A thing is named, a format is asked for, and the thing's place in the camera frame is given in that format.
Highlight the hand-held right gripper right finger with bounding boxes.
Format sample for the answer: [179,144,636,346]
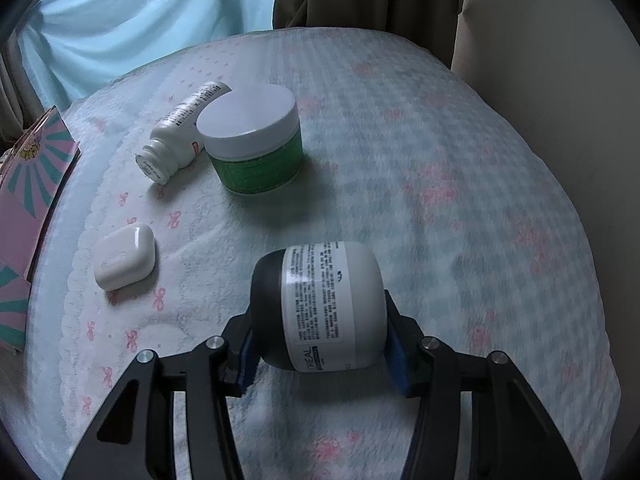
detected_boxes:
[382,287,583,480]

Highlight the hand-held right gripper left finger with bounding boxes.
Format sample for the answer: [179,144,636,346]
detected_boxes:
[60,312,263,480]

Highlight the black and white jar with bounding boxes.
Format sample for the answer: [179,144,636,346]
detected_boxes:
[250,241,388,372]

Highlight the white earbud case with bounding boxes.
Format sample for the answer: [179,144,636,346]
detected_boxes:
[93,224,156,291]

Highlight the green jar with white lid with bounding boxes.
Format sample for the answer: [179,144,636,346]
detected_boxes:
[196,84,304,194]

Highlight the white pill bottle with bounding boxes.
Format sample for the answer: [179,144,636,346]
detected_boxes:
[135,81,232,185]

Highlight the printed cardboard box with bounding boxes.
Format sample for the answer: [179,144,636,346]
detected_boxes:
[0,106,82,352]

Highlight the grey-brown curtain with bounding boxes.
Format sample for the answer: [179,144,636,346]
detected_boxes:
[0,35,36,153]
[272,0,463,63]

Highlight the light blue window cloth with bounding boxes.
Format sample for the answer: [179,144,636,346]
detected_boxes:
[17,0,278,111]

